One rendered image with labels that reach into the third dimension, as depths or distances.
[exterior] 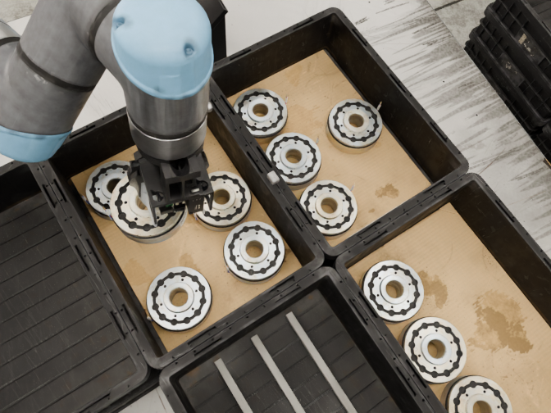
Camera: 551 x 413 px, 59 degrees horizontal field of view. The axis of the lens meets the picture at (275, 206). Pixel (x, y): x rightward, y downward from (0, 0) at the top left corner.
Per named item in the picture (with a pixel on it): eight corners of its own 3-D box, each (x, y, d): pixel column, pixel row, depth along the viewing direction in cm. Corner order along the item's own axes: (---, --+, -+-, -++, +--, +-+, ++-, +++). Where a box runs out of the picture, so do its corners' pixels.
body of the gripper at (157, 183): (152, 227, 58) (143, 182, 47) (134, 165, 61) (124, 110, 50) (214, 211, 60) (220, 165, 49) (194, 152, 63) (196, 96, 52)
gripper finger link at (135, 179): (127, 199, 63) (133, 164, 55) (124, 188, 63) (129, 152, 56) (163, 193, 65) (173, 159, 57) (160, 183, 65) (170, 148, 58)
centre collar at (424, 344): (413, 345, 77) (415, 345, 77) (436, 327, 79) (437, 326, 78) (434, 371, 76) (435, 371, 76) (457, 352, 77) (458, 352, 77)
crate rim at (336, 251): (467, 174, 84) (474, 167, 82) (327, 264, 76) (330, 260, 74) (334, 12, 94) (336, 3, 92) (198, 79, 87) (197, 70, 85)
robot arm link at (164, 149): (118, 81, 46) (202, 67, 48) (124, 109, 50) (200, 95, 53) (137, 148, 44) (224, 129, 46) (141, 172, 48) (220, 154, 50)
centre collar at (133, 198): (125, 191, 68) (124, 189, 67) (160, 180, 68) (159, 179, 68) (134, 223, 66) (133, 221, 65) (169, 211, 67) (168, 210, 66)
